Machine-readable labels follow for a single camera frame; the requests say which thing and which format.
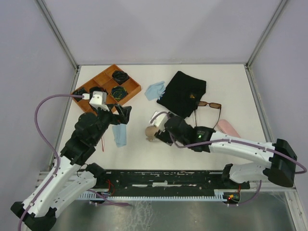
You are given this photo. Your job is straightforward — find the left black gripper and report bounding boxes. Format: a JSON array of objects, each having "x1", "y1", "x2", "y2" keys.
[{"x1": 92, "y1": 102, "x2": 132, "y2": 144}]

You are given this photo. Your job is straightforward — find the light blue cleaning cloth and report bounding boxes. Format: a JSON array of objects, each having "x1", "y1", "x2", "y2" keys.
[{"x1": 112, "y1": 124, "x2": 127, "y2": 148}]

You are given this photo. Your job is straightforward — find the marble pattern glasses case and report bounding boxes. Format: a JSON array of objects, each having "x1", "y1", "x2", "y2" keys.
[{"x1": 145, "y1": 126, "x2": 159, "y2": 141}]

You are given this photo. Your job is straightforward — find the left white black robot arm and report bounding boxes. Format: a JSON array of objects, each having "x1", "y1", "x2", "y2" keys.
[{"x1": 11, "y1": 104, "x2": 132, "y2": 231}]

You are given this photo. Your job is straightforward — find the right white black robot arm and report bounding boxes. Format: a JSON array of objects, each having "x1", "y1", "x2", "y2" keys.
[{"x1": 150, "y1": 113, "x2": 297, "y2": 188}]

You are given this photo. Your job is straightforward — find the red sunglasses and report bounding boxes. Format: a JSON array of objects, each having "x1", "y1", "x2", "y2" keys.
[{"x1": 101, "y1": 137, "x2": 104, "y2": 152}]

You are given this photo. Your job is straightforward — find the brown sunglasses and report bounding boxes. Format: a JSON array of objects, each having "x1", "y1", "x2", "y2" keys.
[{"x1": 194, "y1": 101, "x2": 222, "y2": 128}]

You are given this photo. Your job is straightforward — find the rolled blue yellow belt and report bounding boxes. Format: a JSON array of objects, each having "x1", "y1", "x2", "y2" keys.
[{"x1": 111, "y1": 86, "x2": 128, "y2": 101}]

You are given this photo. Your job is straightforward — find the wooden compartment tray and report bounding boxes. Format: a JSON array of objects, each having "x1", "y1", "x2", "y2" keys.
[{"x1": 77, "y1": 64, "x2": 141, "y2": 106}]

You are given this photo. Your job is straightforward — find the black folded cloth pouch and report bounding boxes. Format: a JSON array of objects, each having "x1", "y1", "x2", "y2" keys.
[{"x1": 156, "y1": 71, "x2": 206, "y2": 118}]

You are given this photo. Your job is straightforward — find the crumpled light blue cloth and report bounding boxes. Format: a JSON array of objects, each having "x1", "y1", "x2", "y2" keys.
[{"x1": 144, "y1": 81, "x2": 166, "y2": 101}]

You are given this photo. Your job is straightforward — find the rolled black belt top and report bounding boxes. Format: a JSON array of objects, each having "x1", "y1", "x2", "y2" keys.
[{"x1": 112, "y1": 70, "x2": 129, "y2": 85}]

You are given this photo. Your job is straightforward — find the rolled black belt middle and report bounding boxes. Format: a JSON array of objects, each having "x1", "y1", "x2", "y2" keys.
[{"x1": 89, "y1": 86, "x2": 106, "y2": 93}]

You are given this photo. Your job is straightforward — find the rolled green black belt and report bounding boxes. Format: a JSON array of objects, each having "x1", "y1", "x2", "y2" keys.
[{"x1": 72, "y1": 87, "x2": 88, "y2": 102}]

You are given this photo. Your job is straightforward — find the pink glasses case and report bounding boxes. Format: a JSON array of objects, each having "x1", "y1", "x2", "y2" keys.
[{"x1": 217, "y1": 119, "x2": 241, "y2": 138}]

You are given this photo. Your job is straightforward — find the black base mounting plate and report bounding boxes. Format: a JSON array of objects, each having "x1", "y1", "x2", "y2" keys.
[{"x1": 94, "y1": 169, "x2": 250, "y2": 197}]

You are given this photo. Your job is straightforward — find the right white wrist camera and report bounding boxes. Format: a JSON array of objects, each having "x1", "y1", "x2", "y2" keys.
[{"x1": 149, "y1": 111, "x2": 169, "y2": 131}]

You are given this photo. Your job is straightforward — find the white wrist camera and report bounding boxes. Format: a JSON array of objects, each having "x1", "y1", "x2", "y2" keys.
[
  {"x1": 82, "y1": 91, "x2": 113, "y2": 111},
  {"x1": 149, "y1": 111, "x2": 169, "y2": 131}
]

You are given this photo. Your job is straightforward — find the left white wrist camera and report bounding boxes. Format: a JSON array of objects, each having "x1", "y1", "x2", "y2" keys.
[{"x1": 82, "y1": 91, "x2": 113, "y2": 111}]

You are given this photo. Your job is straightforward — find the white slotted cable duct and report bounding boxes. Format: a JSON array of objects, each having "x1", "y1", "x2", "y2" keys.
[{"x1": 77, "y1": 189, "x2": 239, "y2": 200}]

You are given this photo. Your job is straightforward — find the left aluminium frame post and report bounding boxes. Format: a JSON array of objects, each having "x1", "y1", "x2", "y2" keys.
[{"x1": 35, "y1": 0, "x2": 79, "y2": 70}]

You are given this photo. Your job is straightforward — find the aluminium frame post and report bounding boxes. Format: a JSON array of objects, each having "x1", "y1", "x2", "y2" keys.
[
  {"x1": 35, "y1": 0, "x2": 79, "y2": 70},
  {"x1": 245, "y1": 0, "x2": 289, "y2": 69}
]

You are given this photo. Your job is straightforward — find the right aluminium frame post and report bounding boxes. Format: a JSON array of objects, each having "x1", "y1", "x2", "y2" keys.
[{"x1": 245, "y1": 0, "x2": 289, "y2": 69}]

